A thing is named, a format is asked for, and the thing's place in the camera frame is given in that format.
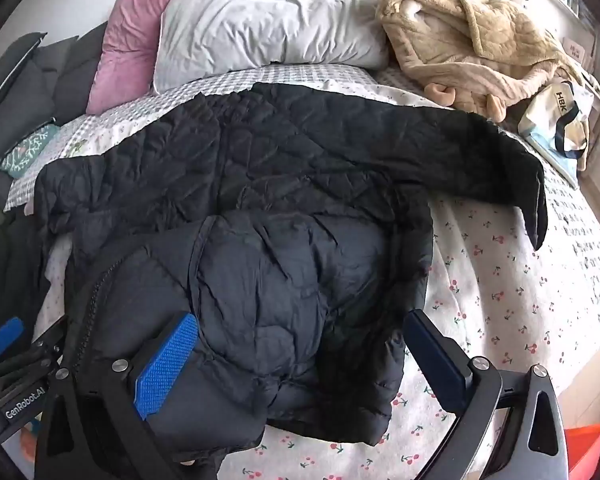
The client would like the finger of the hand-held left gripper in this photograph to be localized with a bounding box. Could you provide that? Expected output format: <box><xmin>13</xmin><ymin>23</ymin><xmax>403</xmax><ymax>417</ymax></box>
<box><xmin>10</xmin><ymin>315</ymin><xmax>68</xmax><ymax>376</ymax></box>
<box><xmin>0</xmin><ymin>316</ymin><xmax>26</xmax><ymax>361</ymax></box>

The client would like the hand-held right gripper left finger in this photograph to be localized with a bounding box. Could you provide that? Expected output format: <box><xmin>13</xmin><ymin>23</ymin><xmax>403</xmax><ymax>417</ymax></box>
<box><xmin>35</xmin><ymin>312</ymin><xmax>221</xmax><ymax>480</ymax></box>

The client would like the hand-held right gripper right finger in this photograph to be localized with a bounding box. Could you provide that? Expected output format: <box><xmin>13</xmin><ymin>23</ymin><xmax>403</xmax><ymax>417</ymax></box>
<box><xmin>404</xmin><ymin>309</ymin><xmax>574</xmax><ymax>480</ymax></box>

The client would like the black quilted jacket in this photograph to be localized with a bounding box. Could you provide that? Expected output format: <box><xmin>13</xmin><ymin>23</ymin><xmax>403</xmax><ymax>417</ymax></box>
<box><xmin>32</xmin><ymin>82</ymin><xmax>548</xmax><ymax>480</ymax></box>

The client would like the dark grey garment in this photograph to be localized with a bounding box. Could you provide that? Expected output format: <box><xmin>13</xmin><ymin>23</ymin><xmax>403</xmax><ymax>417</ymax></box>
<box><xmin>0</xmin><ymin>205</ymin><xmax>56</xmax><ymax>341</ymax></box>

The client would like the floral bedsheet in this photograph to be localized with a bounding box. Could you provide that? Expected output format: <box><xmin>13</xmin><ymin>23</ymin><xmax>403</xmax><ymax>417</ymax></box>
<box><xmin>5</xmin><ymin>62</ymin><xmax>600</xmax><ymax>480</ymax></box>

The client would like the orange box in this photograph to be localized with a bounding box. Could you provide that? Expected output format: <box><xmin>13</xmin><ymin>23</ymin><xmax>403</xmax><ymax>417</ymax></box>
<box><xmin>562</xmin><ymin>422</ymin><xmax>600</xmax><ymax>476</ymax></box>

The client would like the teal patterned cloth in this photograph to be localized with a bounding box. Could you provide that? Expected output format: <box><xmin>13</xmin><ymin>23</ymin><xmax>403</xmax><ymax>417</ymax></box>
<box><xmin>0</xmin><ymin>124</ymin><xmax>61</xmax><ymax>178</ymax></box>

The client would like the dark grey cushion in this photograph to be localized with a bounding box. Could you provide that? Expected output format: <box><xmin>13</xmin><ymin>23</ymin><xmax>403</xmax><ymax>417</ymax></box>
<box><xmin>0</xmin><ymin>32</ymin><xmax>48</xmax><ymax>133</ymax></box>
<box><xmin>35</xmin><ymin>22</ymin><xmax>108</xmax><ymax>126</ymax></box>

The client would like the white and blue tote bag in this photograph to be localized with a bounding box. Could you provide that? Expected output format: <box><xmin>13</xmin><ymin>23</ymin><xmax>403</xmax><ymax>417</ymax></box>
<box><xmin>517</xmin><ymin>77</ymin><xmax>593</xmax><ymax>188</ymax></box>

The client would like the pink pillow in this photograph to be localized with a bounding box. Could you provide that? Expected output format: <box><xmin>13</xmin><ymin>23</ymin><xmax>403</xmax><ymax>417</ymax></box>
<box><xmin>85</xmin><ymin>0</ymin><xmax>186</xmax><ymax>116</ymax></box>

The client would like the beige fleece robe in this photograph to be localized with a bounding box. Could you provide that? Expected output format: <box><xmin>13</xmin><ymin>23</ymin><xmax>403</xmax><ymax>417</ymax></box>
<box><xmin>375</xmin><ymin>0</ymin><xmax>600</xmax><ymax>121</ymax></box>

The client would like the white pillow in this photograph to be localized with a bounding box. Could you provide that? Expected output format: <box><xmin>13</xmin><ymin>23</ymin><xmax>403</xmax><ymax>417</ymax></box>
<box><xmin>152</xmin><ymin>0</ymin><xmax>396</xmax><ymax>93</ymax></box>

